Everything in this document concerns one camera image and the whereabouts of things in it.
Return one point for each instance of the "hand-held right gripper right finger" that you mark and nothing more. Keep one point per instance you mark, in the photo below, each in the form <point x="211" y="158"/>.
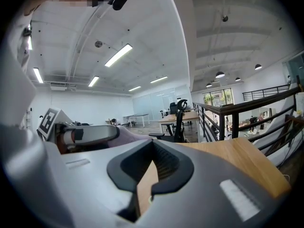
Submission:
<point x="202" y="198"/>

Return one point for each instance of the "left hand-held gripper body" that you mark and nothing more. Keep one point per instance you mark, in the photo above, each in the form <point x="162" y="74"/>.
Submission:
<point x="51" y="121"/>

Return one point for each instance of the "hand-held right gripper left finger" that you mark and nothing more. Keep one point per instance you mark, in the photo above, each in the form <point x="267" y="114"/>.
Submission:
<point x="90" y="174"/>

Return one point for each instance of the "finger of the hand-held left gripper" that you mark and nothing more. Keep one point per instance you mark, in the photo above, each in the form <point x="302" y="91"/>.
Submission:
<point x="97" y="132"/>

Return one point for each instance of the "white air conditioner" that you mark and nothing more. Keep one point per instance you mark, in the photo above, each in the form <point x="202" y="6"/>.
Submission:
<point x="58" y="87"/>

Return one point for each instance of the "white table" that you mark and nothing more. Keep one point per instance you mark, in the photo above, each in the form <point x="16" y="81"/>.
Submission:
<point x="136" y="116"/>

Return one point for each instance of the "long ceiling light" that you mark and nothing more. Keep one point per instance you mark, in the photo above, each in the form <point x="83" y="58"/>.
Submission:
<point x="38" y="75"/>
<point x="158" y="79"/>
<point x="93" y="81"/>
<point x="134" y="88"/>
<point x="118" y="55"/>

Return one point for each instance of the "black office chair with headrest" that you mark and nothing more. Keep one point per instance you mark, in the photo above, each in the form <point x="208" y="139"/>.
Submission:
<point x="179" y="125"/>

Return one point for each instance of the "person's white shirt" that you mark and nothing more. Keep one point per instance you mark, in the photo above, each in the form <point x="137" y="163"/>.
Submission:
<point x="22" y="44"/>

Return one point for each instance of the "black metal railing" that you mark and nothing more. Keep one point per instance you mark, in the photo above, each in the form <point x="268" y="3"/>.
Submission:
<point x="235" y="122"/>

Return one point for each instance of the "wooden office desk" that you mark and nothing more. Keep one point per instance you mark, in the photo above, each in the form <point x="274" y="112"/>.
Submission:
<point x="187" y="116"/>

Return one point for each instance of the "round ceiling detector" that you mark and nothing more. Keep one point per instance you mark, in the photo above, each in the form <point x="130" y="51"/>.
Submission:
<point x="98" y="44"/>

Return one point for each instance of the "large window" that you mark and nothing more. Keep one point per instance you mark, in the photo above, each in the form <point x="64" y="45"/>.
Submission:
<point x="217" y="97"/>

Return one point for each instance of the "black balcony railing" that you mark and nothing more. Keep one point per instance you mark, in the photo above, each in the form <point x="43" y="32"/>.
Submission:
<point x="263" y="92"/>

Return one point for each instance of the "round ceiling camera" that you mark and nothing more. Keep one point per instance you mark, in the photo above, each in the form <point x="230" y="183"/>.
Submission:
<point x="225" y="18"/>

